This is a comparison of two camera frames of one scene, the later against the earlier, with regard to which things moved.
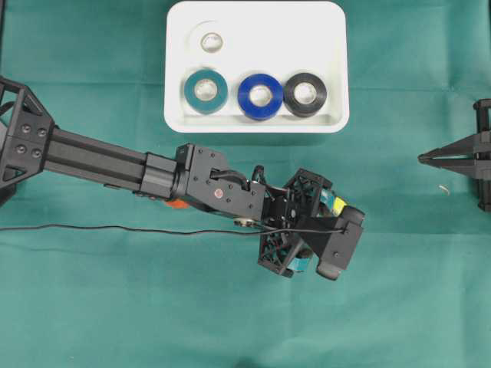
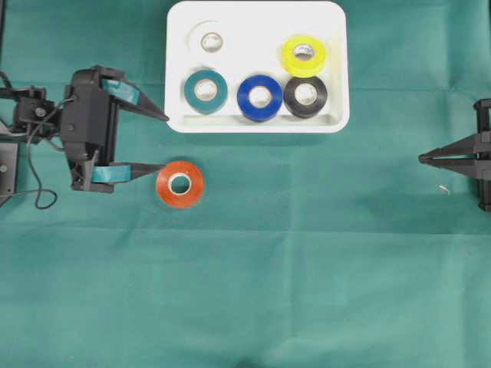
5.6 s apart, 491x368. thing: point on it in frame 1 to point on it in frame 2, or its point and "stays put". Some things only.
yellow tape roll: (338, 206) to (304, 68)
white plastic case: (238, 39) stays put
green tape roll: (205, 91) stays put
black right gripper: (470, 156) stays put
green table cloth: (97, 276) stays put
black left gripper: (285, 214) to (92, 168)
